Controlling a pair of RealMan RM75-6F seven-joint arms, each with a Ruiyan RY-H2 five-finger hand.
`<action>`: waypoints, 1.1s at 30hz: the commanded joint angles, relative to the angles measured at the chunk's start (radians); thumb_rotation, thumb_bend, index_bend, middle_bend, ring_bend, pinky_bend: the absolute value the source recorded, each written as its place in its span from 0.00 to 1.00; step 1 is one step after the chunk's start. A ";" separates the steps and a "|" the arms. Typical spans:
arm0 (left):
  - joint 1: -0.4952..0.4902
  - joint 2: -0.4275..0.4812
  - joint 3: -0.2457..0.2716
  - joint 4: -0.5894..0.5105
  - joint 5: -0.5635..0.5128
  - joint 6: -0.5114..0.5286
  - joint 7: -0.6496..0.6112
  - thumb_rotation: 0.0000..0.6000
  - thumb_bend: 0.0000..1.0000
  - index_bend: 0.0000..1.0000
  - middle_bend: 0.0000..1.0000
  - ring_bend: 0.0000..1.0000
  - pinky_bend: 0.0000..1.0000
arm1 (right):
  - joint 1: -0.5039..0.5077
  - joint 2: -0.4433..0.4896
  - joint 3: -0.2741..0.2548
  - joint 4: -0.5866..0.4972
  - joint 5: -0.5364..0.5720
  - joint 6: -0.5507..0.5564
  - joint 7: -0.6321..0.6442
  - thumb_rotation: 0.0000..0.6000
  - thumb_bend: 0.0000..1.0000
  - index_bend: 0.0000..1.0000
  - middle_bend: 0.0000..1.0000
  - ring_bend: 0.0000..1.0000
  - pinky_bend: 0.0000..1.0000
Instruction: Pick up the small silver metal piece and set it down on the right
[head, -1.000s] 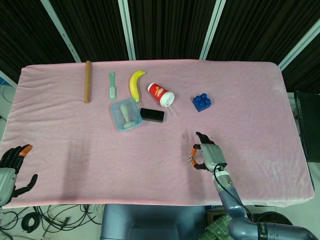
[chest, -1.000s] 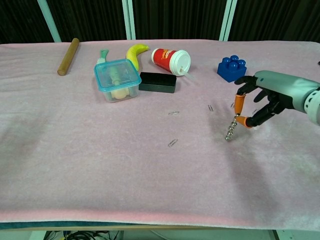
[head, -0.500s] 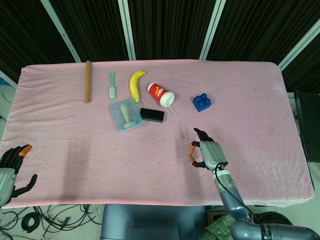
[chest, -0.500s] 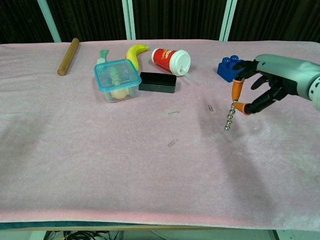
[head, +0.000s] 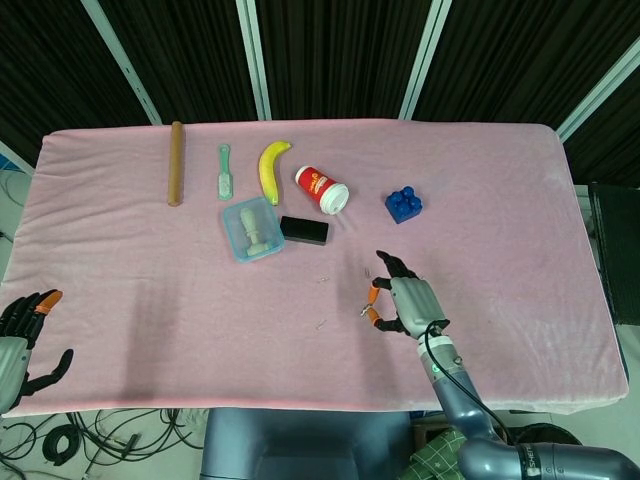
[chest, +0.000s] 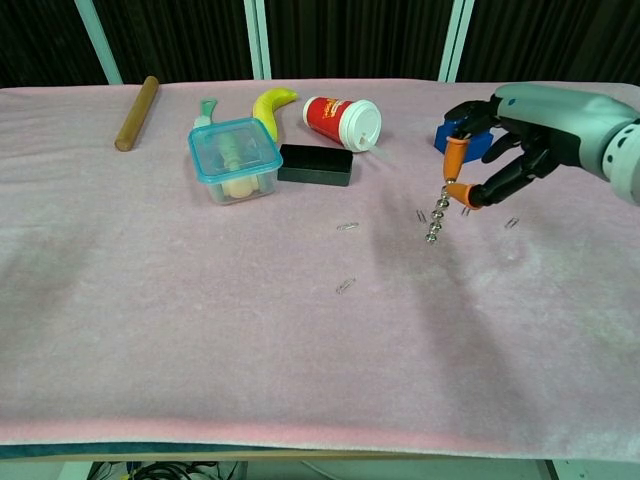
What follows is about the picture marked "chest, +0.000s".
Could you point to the right robot hand grey black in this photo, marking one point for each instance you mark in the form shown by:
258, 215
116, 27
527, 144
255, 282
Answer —
550, 125

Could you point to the paperclip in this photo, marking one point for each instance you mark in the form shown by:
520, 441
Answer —
348, 226
511, 222
420, 216
465, 212
346, 285

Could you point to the silver magnetic ball chain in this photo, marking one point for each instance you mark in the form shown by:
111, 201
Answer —
437, 215

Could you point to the blue building block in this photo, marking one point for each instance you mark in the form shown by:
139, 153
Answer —
477, 145

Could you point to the clear drinking straw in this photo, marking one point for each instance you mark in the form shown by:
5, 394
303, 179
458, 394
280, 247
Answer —
380, 151

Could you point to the red paper cup white lid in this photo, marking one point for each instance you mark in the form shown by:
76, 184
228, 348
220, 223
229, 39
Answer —
335, 120

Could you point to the dark pleated curtain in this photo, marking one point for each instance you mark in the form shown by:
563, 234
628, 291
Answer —
350, 35

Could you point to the black rectangular tray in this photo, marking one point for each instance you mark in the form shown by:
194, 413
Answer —
315, 165

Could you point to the yellow banana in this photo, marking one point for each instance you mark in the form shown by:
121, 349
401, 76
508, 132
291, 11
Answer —
267, 107

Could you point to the beige item inside container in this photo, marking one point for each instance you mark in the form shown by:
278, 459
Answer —
242, 187

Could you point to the clear container with blue lid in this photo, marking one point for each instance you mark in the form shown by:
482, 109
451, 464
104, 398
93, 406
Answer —
235, 165

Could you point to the pale green item inside container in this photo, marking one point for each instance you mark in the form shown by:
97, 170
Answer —
230, 150

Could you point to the pink table cloth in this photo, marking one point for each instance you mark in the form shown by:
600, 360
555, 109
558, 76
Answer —
250, 325

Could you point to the brown wooden rolling pin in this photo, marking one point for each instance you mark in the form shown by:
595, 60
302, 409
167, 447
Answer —
137, 112

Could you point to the wide pale teal frame post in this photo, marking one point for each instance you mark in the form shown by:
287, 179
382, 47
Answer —
456, 40

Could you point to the double pale teal frame post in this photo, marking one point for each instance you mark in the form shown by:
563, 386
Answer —
257, 37

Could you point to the slanted pale teal frame post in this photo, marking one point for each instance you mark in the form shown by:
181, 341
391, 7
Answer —
99, 42

